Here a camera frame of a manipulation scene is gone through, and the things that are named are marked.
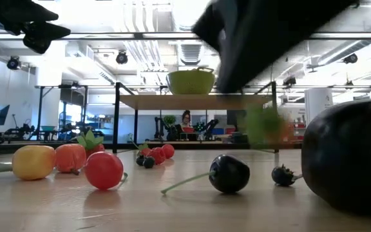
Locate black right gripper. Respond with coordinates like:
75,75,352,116
191,0,361,95

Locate toy strawberry green leaves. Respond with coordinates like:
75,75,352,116
245,104,291,148
75,129,106,164

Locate black toy cherry with stem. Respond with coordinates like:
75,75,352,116
160,153,251,195

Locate yellow orange toy peach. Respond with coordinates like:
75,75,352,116
11,144,57,181

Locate red toy raspberry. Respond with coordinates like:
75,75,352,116
149,147,167,165

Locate dark toy avocado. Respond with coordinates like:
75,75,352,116
301,99,371,218

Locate black hanging spotlight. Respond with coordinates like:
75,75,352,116
342,53,359,65
6,55,21,71
282,76,298,88
115,50,129,65

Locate white building pillar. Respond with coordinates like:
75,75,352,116
304,88,334,127
35,63,62,136

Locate green colander bowl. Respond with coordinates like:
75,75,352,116
166,66,216,95

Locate black background monitor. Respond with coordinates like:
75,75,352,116
226,109,247,127

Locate wooden riser shelf black legs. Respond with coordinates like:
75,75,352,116
112,81,280,155

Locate long black linear light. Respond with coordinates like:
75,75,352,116
33,84,371,90
0,31,371,41

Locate person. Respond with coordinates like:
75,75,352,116
179,110,195,133

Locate red storage shelf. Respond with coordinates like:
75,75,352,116
290,121,305,141

